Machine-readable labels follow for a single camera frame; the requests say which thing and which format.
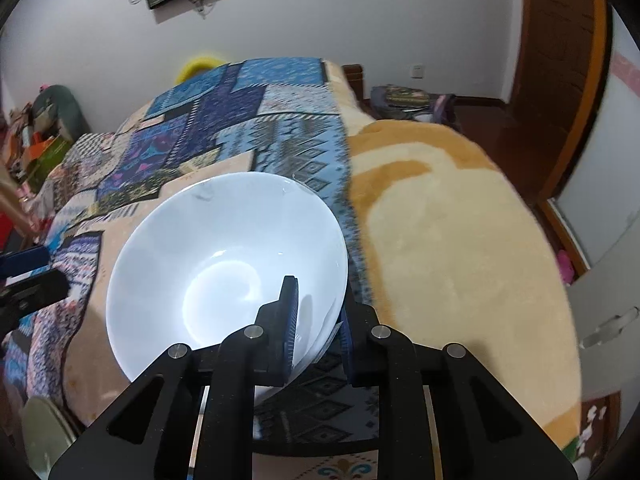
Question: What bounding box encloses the white bowl with dots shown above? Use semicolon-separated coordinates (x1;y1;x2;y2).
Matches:
105;172;348;380

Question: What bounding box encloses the mint green plate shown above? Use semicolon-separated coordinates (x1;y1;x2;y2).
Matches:
21;396;76;479

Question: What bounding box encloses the green cardboard box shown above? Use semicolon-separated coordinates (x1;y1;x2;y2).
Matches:
22;136;73;194

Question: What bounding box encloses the grey round cushion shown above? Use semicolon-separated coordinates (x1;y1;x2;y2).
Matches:
32;84;91;143

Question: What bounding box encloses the blue patchwork bedspread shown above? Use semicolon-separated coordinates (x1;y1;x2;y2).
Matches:
1;58;382;438

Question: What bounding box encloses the dark patterned bag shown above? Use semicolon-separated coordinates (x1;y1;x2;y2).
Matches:
370;84;457;126

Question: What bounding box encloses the white wardrobe with hearts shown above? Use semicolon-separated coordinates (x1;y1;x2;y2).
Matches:
552;13;639;404

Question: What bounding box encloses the brown wooden door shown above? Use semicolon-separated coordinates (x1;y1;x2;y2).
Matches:
510;0;612;205

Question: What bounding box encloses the yellow foam ring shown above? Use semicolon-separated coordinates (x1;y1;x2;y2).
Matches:
173;55;229;86

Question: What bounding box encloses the white wall socket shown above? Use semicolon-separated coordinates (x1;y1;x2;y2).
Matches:
410;64;425;79

